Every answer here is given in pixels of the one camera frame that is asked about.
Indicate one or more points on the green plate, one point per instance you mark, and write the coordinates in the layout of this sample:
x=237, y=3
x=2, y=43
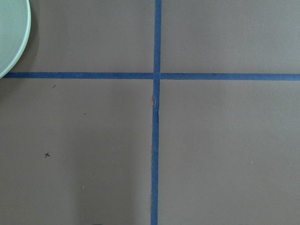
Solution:
x=15, y=23

